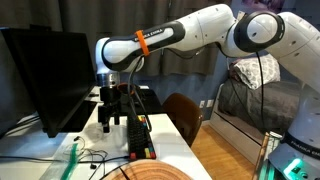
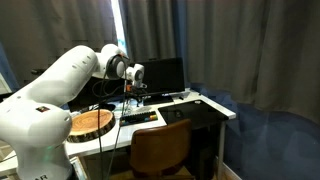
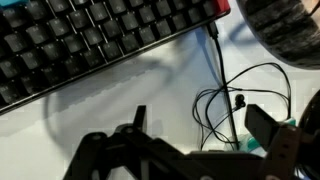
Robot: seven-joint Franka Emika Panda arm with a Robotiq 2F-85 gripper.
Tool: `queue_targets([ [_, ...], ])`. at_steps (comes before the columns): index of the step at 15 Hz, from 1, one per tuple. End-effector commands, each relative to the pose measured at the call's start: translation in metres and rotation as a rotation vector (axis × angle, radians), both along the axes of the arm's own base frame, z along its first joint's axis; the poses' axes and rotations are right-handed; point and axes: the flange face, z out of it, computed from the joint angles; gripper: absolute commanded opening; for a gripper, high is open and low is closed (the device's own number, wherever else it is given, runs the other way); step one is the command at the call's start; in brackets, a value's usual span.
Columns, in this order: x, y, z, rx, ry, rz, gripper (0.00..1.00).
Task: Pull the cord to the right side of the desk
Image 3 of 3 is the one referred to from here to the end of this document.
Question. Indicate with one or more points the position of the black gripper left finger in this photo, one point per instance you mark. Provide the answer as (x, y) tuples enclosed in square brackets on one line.
[(100, 156)]

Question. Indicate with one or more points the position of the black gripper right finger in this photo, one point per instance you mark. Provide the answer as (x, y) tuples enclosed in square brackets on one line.
[(280, 146)]

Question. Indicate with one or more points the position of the clear plastic bag green zip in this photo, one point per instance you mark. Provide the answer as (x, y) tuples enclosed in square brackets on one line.
[(254, 143)]

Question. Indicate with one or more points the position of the round wood slab with bark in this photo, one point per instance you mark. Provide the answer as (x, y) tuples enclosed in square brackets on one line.
[(286, 30)]

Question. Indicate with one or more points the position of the black keyboard with coloured keys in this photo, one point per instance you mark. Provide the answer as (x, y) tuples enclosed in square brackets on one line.
[(83, 36)]

